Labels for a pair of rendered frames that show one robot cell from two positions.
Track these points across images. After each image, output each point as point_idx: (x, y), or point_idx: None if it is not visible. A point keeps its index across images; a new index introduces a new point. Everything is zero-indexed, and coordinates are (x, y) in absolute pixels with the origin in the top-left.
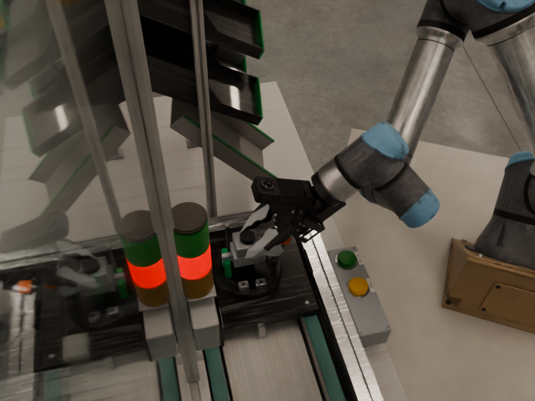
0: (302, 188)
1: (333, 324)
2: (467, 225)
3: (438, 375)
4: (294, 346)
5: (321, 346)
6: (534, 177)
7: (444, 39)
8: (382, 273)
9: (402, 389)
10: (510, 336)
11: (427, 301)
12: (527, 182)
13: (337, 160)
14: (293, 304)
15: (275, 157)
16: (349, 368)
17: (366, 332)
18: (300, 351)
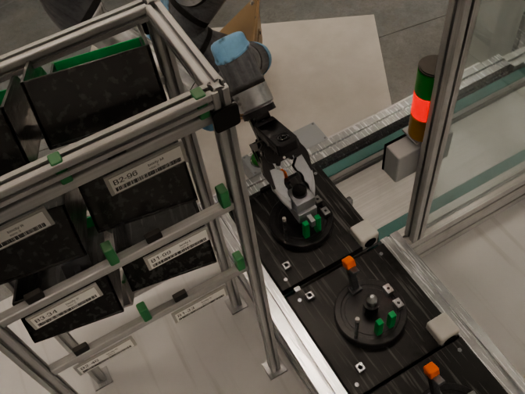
0: (267, 123)
1: (325, 155)
2: None
3: (319, 114)
4: (346, 187)
5: (345, 162)
6: (202, 1)
7: (104, 8)
8: None
9: (340, 131)
10: (271, 80)
11: None
12: (191, 18)
13: (249, 85)
14: (320, 181)
15: None
16: (358, 138)
17: (323, 134)
18: (348, 182)
